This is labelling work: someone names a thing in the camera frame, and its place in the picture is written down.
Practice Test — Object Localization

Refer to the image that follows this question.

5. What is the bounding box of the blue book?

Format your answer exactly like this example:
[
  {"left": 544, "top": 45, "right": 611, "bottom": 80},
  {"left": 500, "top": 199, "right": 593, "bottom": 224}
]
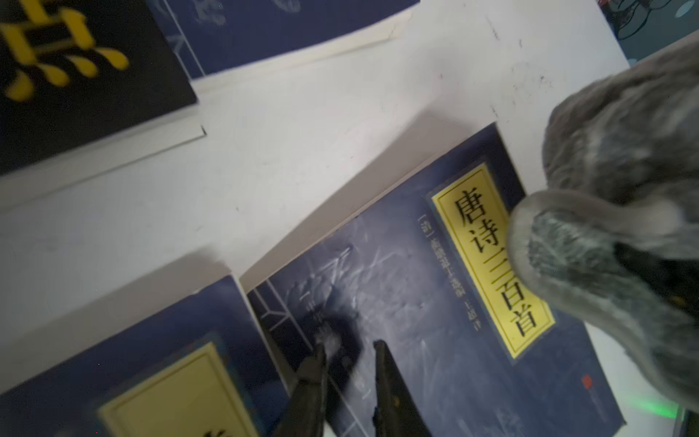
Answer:
[
  {"left": 248, "top": 126, "right": 624, "bottom": 436},
  {"left": 147, "top": 1, "right": 418, "bottom": 92},
  {"left": 1, "top": 276, "right": 289, "bottom": 436}
]

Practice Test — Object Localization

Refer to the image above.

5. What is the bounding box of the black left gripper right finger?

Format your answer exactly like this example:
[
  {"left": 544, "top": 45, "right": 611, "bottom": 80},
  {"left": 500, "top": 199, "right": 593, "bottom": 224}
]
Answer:
[{"left": 372, "top": 340, "right": 431, "bottom": 437}]

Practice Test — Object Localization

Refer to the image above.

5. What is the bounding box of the grey striped cloth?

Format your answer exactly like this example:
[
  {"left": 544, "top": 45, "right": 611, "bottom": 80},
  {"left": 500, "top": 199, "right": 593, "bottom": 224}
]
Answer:
[{"left": 507, "top": 35, "right": 698, "bottom": 411}]

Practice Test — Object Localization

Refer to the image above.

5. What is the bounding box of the black portrait cover book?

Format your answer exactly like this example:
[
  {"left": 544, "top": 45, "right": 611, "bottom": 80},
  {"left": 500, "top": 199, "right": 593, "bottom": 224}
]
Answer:
[{"left": 1, "top": 1, "right": 205, "bottom": 209}]

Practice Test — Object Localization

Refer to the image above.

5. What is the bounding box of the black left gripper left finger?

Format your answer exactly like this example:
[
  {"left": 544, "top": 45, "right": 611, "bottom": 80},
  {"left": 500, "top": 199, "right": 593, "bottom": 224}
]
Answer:
[{"left": 272, "top": 343, "right": 328, "bottom": 437}]

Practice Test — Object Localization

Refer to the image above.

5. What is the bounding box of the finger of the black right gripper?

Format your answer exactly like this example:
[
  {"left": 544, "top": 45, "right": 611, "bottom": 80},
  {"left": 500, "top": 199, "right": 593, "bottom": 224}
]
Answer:
[{"left": 613, "top": 243, "right": 698, "bottom": 322}]

